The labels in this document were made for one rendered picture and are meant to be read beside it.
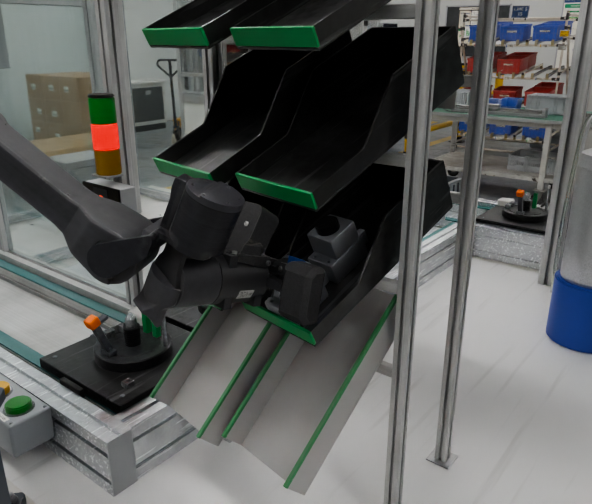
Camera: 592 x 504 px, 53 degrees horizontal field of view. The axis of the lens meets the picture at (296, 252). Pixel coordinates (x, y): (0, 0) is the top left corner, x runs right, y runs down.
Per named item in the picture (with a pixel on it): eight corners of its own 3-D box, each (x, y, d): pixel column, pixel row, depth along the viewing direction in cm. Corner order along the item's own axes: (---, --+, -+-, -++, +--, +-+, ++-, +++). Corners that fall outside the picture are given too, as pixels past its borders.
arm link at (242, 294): (259, 334, 55) (269, 270, 54) (154, 283, 68) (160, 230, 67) (318, 325, 61) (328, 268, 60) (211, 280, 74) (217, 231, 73)
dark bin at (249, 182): (317, 213, 62) (294, 152, 57) (241, 190, 71) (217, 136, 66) (465, 83, 73) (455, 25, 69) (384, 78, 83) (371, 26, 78)
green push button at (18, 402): (14, 423, 92) (12, 412, 91) (1, 413, 94) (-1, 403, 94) (38, 411, 95) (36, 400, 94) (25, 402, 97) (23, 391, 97)
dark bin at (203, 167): (215, 191, 70) (189, 137, 66) (160, 173, 79) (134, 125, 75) (362, 78, 82) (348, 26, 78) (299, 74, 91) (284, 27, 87)
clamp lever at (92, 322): (107, 354, 103) (88, 324, 98) (100, 351, 104) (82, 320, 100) (122, 340, 105) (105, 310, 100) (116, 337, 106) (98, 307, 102)
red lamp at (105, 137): (103, 151, 114) (100, 126, 112) (88, 148, 117) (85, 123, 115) (124, 148, 117) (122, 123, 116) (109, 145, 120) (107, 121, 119)
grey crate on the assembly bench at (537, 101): (567, 116, 549) (570, 97, 543) (523, 113, 572) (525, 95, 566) (575, 113, 572) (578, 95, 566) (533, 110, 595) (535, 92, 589)
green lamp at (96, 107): (100, 125, 112) (97, 99, 110) (85, 123, 115) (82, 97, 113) (122, 122, 116) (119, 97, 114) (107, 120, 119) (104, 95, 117)
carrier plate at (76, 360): (121, 416, 94) (119, 405, 93) (40, 367, 108) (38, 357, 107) (226, 356, 112) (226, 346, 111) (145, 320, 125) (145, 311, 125)
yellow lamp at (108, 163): (106, 177, 115) (103, 152, 114) (91, 173, 118) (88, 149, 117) (127, 172, 119) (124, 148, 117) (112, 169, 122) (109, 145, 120)
